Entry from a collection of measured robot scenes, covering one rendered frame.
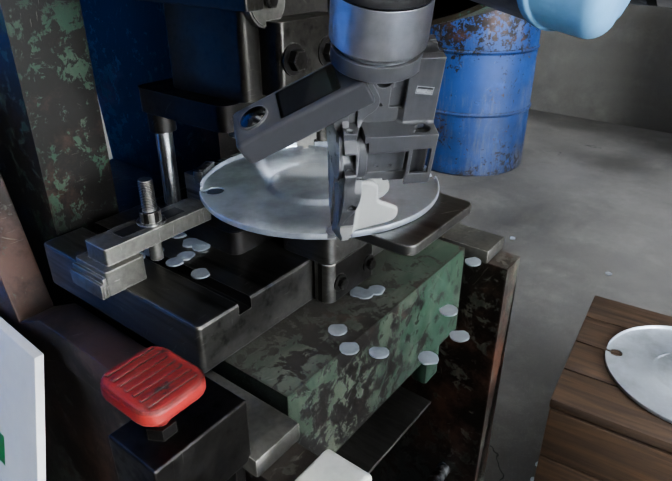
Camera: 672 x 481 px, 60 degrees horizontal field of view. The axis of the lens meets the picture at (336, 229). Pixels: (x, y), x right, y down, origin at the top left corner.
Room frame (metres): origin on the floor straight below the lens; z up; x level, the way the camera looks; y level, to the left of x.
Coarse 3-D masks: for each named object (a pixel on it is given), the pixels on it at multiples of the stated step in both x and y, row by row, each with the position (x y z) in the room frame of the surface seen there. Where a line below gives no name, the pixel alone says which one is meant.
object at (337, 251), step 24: (432, 216) 0.58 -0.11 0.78; (456, 216) 0.58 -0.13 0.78; (288, 240) 0.64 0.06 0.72; (312, 240) 0.61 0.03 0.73; (336, 240) 0.61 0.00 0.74; (360, 240) 0.55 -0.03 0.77; (384, 240) 0.53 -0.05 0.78; (408, 240) 0.52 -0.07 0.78; (432, 240) 0.54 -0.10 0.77; (336, 264) 0.61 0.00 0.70; (360, 264) 0.65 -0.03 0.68; (336, 288) 0.60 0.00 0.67
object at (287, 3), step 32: (288, 0) 0.69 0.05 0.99; (320, 0) 0.74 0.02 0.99; (192, 32) 0.68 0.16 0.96; (224, 32) 0.65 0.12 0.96; (256, 32) 0.65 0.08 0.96; (288, 32) 0.65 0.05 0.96; (320, 32) 0.69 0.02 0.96; (192, 64) 0.69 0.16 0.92; (224, 64) 0.65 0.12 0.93; (256, 64) 0.65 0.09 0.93; (288, 64) 0.64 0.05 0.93; (320, 64) 0.69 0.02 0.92; (224, 96) 0.66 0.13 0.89; (256, 96) 0.65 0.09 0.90
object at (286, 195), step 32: (224, 160) 0.73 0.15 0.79; (288, 160) 0.75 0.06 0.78; (320, 160) 0.75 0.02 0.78; (224, 192) 0.64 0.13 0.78; (256, 192) 0.64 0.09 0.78; (288, 192) 0.63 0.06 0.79; (320, 192) 0.63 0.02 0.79; (416, 192) 0.64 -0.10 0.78; (256, 224) 0.56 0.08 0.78; (288, 224) 0.56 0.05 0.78; (320, 224) 0.56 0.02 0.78; (384, 224) 0.56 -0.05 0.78
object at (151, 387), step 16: (144, 352) 0.37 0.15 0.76; (160, 352) 0.37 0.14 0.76; (112, 368) 0.35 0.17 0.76; (128, 368) 0.35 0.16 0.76; (144, 368) 0.35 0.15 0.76; (160, 368) 0.35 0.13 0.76; (176, 368) 0.35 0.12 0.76; (192, 368) 0.35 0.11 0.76; (112, 384) 0.34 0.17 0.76; (128, 384) 0.34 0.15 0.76; (144, 384) 0.34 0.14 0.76; (160, 384) 0.34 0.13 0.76; (176, 384) 0.33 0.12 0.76; (192, 384) 0.34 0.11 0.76; (112, 400) 0.33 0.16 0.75; (128, 400) 0.32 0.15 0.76; (144, 400) 0.32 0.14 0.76; (160, 400) 0.32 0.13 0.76; (176, 400) 0.32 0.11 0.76; (192, 400) 0.33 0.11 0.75; (128, 416) 0.31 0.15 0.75; (144, 416) 0.31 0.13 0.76; (160, 416) 0.31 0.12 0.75
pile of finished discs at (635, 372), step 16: (624, 336) 0.93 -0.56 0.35; (640, 336) 0.93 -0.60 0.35; (656, 336) 0.93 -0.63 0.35; (608, 352) 0.88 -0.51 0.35; (624, 352) 0.88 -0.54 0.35; (640, 352) 0.88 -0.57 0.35; (656, 352) 0.88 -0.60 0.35; (608, 368) 0.83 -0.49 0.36; (624, 368) 0.83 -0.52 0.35; (640, 368) 0.83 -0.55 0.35; (656, 368) 0.83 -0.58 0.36; (624, 384) 0.79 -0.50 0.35; (640, 384) 0.79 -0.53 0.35; (656, 384) 0.79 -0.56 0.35; (640, 400) 0.75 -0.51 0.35; (656, 400) 0.75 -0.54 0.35
